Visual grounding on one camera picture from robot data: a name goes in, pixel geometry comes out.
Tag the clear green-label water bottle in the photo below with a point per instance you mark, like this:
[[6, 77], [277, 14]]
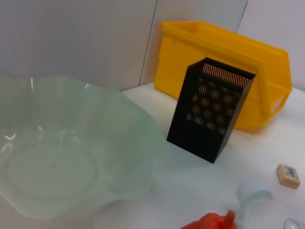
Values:
[[255, 193]]

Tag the black mesh pen holder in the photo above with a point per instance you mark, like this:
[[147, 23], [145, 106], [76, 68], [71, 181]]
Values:
[[197, 140]]

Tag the yellow plastic storage bin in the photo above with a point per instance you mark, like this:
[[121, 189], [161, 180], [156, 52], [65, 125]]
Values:
[[190, 47]]

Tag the beige eraser with barcode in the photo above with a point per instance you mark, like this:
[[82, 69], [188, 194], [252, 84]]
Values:
[[288, 176]]

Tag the translucent green fruit bowl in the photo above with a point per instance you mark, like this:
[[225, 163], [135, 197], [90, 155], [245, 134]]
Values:
[[59, 167]]

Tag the red-orange toy orange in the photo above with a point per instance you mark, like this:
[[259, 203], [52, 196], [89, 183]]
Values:
[[209, 221]]

